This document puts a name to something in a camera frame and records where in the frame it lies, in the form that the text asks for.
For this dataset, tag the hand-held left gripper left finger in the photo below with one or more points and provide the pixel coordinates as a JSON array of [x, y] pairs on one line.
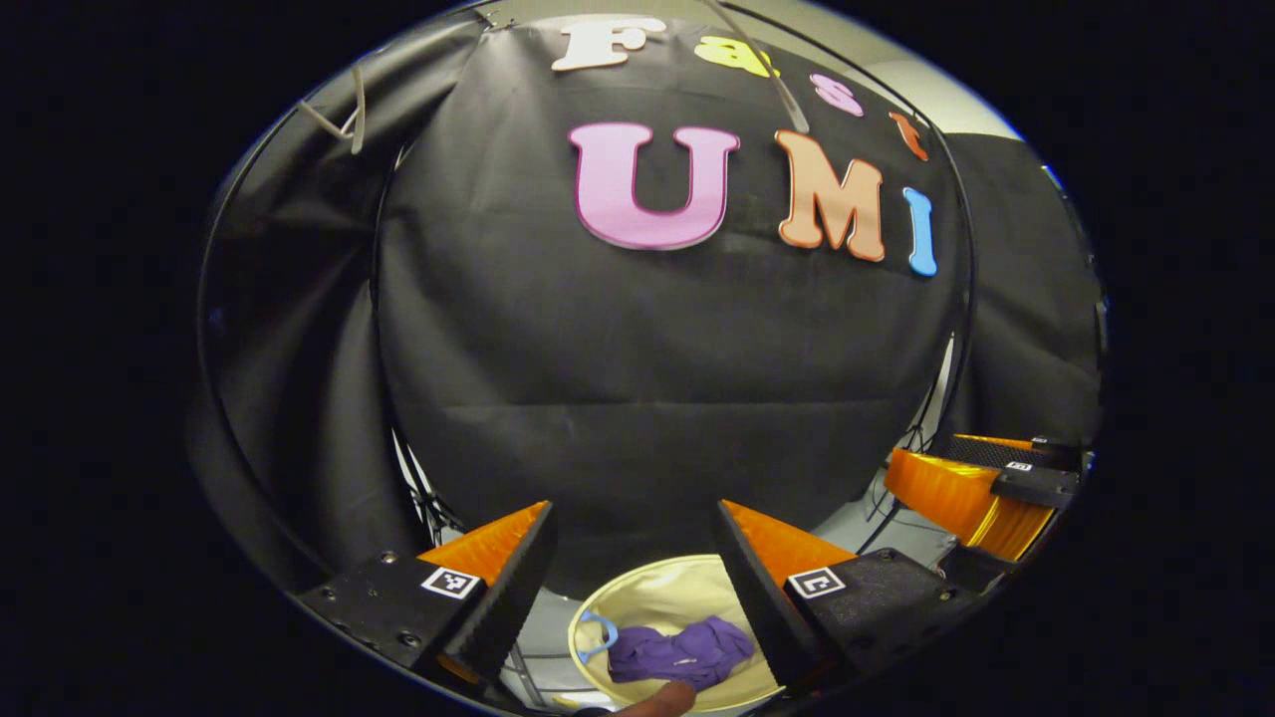
[[498, 597]]

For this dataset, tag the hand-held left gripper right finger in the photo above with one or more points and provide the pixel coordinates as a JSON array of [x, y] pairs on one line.
[[762, 607]]

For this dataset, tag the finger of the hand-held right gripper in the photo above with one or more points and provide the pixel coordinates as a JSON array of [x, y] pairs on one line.
[[946, 493], [1006, 453]]

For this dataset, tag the purple ribbed garment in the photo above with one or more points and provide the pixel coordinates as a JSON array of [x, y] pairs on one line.
[[682, 652]]

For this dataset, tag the cream laundry hamper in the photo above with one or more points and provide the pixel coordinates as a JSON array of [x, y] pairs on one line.
[[667, 597]]

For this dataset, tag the white clothes hanger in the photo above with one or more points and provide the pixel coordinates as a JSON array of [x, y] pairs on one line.
[[787, 100], [359, 110]]

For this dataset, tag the black backdrop stand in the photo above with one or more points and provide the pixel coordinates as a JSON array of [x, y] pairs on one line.
[[921, 448], [428, 498]]

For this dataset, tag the black backdrop cloth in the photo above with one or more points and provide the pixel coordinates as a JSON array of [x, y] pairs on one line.
[[598, 349]]

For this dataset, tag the black clothes rail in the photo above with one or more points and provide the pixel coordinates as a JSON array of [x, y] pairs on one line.
[[970, 284]]

